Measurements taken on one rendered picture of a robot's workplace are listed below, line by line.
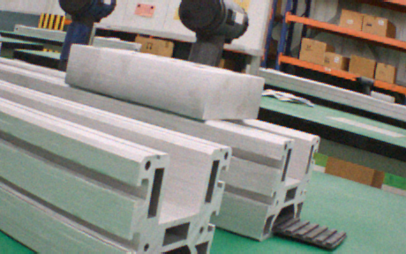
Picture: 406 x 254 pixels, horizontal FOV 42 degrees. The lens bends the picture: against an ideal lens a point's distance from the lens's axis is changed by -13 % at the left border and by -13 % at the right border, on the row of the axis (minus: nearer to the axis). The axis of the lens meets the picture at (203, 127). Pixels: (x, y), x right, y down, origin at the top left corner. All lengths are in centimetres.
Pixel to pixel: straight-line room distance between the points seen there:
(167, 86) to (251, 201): 12
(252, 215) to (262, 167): 4
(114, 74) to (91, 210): 24
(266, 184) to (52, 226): 20
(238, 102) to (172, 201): 19
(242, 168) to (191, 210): 12
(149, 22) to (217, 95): 346
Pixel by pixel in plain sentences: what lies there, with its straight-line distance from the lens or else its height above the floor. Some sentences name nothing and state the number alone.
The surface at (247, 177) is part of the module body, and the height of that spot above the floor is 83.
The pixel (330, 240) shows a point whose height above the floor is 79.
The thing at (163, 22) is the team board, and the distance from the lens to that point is 387.
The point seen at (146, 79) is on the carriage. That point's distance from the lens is 51.
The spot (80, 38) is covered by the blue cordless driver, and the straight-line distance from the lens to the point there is 85.
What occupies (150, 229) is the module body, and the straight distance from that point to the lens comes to 32.
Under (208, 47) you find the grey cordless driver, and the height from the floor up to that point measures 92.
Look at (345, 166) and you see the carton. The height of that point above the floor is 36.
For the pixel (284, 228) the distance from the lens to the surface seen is 51.
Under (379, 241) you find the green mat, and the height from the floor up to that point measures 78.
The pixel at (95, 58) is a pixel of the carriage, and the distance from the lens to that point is 55.
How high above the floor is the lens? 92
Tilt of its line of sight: 7 degrees down
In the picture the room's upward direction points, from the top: 11 degrees clockwise
